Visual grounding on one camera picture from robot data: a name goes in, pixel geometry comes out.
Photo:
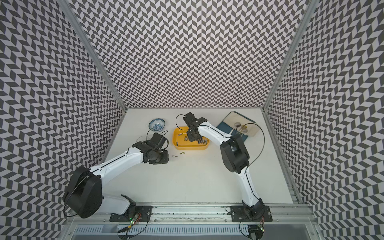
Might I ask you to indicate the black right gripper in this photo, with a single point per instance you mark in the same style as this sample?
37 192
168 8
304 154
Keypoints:
191 137

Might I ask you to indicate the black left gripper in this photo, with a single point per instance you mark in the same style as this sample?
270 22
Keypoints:
164 160

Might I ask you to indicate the yellow plastic storage box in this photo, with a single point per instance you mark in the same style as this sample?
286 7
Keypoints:
186 145

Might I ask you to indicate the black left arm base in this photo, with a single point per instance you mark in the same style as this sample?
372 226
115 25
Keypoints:
133 213

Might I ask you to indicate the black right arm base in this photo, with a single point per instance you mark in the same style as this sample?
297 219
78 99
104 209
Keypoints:
257 213

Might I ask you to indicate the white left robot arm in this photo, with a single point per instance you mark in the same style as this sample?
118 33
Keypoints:
84 193

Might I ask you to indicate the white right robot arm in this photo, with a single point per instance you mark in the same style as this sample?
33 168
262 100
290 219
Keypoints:
235 157

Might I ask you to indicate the clear drinking glass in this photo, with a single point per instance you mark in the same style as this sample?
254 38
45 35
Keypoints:
142 139

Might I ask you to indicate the blue patterned ceramic bowl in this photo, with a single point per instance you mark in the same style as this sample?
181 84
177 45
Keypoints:
157 124

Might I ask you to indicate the beige cloth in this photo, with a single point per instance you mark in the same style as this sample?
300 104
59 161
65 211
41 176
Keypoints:
246 124

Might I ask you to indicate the white handled silver spoon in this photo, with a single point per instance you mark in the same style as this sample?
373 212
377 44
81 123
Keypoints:
237 125

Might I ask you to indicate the gold spoon green handle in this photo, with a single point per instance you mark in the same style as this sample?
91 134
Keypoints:
243 128

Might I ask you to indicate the aluminium front rail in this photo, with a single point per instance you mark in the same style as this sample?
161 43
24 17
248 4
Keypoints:
219 214

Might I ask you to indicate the aluminium corner post left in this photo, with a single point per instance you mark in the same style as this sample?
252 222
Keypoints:
67 10

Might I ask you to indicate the aluminium corner post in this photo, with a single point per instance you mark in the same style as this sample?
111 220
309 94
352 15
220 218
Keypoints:
67 10
310 10

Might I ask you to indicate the aluminium corner post right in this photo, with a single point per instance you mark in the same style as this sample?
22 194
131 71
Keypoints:
310 10

